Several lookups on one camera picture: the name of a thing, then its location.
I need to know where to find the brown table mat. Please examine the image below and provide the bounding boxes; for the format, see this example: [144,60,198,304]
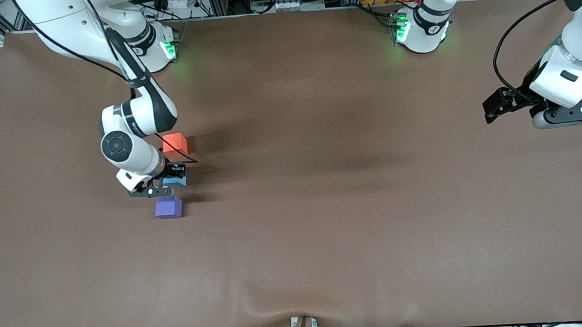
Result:
[0,0,582,327]

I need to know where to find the purple foam block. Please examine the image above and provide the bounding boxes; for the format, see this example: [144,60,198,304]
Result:
[154,195,184,220]

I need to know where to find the orange foam block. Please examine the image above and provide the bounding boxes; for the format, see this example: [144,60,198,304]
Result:
[162,132,189,157]

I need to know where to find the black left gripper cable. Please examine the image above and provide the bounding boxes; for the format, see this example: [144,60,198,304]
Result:
[489,0,568,93]

